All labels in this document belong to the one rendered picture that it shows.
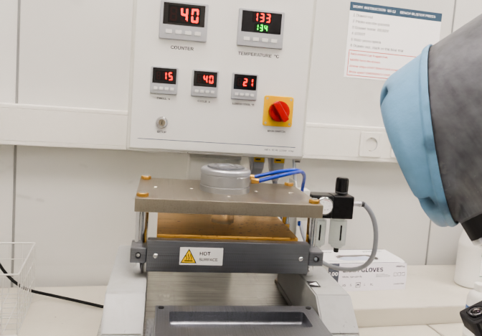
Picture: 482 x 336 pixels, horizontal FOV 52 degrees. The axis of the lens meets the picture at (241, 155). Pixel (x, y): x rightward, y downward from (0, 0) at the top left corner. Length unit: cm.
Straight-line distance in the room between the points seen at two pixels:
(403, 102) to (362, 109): 115
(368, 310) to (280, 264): 55
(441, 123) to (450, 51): 5
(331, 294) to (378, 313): 56
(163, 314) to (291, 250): 21
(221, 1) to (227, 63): 11
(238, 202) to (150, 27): 37
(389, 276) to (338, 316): 69
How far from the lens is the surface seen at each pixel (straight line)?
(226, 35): 91
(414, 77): 35
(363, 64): 149
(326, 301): 70
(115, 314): 66
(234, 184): 76
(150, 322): 66
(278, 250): 72
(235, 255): 71
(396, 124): 34
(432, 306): 134
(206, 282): 91
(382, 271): 137
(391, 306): 129
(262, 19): 92
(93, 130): 128
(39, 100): 134
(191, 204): 70
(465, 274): 152
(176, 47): 91
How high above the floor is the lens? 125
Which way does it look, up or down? 6 degrees down
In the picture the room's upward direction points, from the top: 4 degrees clockwise
